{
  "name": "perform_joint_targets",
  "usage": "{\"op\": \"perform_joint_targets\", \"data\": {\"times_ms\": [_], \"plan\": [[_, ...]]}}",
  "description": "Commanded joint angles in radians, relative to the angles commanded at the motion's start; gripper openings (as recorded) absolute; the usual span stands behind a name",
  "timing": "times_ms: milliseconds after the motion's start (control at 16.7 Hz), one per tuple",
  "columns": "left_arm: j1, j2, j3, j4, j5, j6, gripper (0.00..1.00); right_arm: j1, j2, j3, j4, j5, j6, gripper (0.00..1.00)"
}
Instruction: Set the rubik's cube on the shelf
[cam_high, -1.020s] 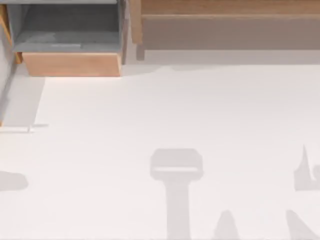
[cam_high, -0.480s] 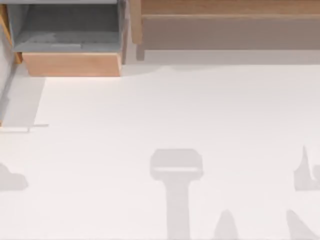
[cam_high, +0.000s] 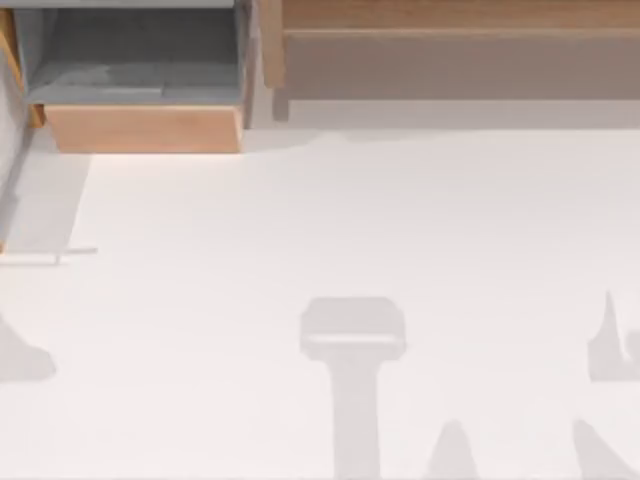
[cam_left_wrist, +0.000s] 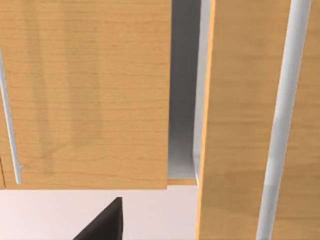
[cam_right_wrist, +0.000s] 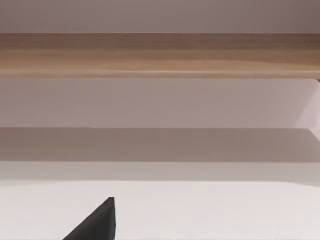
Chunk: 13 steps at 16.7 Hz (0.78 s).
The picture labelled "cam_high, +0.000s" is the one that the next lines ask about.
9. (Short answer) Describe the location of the pale wooden drawer front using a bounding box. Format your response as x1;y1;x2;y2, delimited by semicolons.
43;103;244;155

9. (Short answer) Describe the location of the wooden cupboard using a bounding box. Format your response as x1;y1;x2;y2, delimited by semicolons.
258;0;640;123

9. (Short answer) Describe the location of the pulled-out grey drawer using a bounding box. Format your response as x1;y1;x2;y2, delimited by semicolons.
11;0;255;132

